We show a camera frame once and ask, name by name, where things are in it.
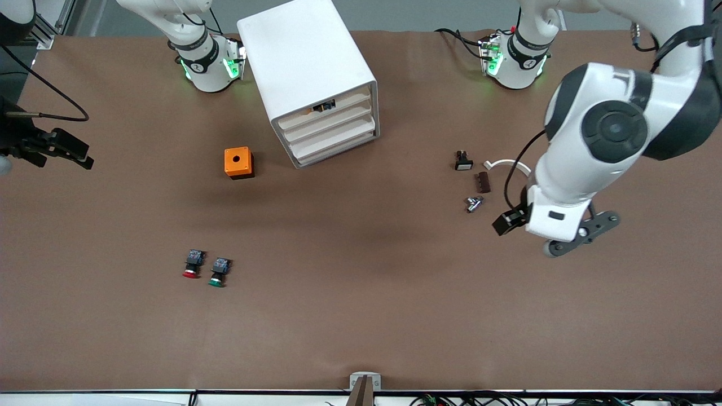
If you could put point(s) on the white plastic drawer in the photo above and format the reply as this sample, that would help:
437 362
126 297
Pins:
338 125
338 145

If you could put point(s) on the red push button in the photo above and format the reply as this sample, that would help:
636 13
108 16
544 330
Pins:
193 265

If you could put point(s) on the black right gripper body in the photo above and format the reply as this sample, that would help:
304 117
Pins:
16 137

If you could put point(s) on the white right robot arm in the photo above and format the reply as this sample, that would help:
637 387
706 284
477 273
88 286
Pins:
208 67

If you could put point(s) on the orange button enclosure box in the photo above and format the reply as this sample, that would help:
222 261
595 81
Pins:
237 160

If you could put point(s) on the green push button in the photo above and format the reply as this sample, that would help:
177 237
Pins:
219 272

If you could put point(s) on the aluminium frame profile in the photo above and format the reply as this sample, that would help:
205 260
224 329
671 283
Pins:
48 25

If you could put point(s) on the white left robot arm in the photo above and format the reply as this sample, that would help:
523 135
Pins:
569 163

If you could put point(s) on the chrome angle valve fitting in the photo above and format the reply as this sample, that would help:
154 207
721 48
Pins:
474 204

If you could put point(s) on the white compartment bin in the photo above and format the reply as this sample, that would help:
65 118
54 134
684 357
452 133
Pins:
304 56

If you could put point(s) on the dark brown cylinder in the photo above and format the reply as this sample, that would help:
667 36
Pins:
484 182

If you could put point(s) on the white rectangular push button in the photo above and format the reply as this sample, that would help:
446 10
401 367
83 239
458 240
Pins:
463 163

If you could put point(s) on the brown wooden post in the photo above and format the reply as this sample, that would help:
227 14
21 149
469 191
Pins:
361 395

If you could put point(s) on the grey metal bracket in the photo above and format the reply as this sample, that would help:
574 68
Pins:
355 380

